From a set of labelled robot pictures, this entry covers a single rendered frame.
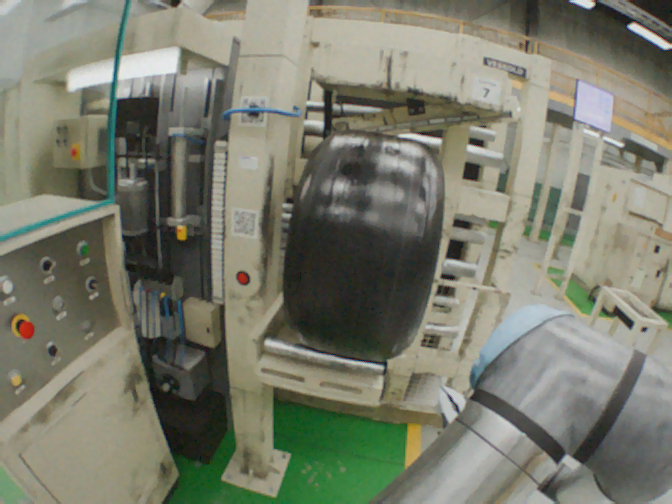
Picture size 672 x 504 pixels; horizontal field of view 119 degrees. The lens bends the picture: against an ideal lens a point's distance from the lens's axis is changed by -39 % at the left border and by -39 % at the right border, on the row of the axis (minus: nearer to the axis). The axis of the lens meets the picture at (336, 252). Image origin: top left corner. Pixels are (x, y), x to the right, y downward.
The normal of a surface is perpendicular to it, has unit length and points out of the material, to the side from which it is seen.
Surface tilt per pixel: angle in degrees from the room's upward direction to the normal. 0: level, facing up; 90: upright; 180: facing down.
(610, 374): 38
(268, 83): 90
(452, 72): 90
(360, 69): 90
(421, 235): 66
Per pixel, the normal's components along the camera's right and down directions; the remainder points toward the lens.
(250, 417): -0.16, 0.31
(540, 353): -0.56, -0.62
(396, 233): -0.11, -0.07
